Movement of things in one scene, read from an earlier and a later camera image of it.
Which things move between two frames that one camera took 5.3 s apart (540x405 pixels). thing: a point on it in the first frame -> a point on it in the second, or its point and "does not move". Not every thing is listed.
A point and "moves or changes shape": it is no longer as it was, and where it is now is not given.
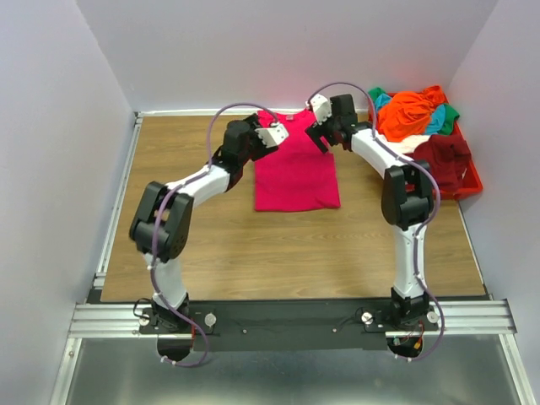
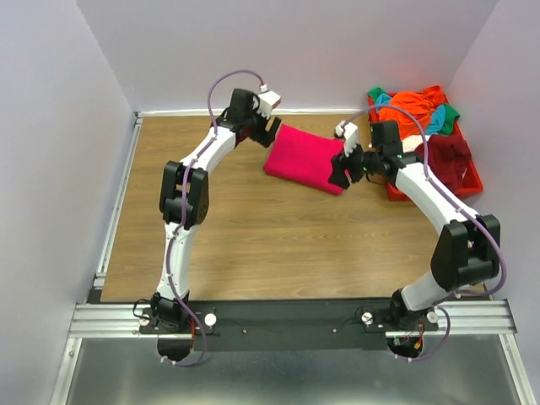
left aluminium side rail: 100,273 does not move
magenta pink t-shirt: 299,175 moves or changes shape
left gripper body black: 257,148 -> 256,126
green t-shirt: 450,117 does not move
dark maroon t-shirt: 447,155 does not move
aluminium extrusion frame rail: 118,321 does not move
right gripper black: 314,134 -> 339,164
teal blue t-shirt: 436,120 does not move
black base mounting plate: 287,325 does not move
